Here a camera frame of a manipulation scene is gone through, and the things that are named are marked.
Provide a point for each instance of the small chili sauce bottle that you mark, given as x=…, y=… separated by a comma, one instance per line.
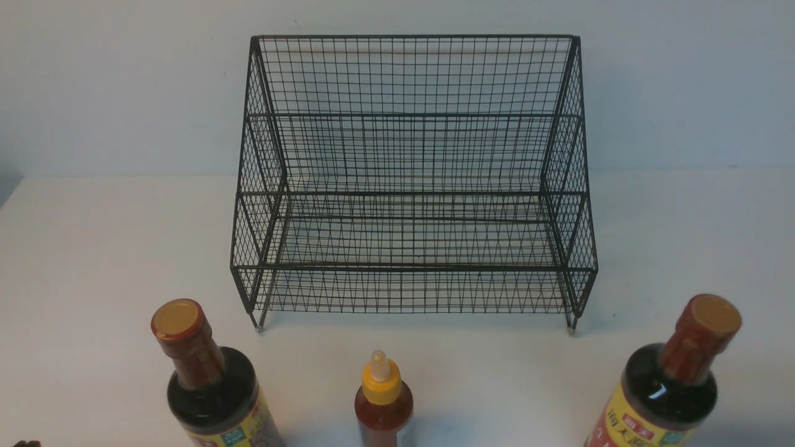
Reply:
x=384, y=404

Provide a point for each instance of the soy sauce bottle red label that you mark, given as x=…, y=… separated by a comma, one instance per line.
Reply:
x=667, y=390

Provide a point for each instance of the soy sauce bottle brown label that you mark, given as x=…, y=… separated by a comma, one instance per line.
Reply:
x=214, y=392

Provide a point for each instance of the black wire mesh rack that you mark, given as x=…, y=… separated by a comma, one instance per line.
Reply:
x=414, y=174

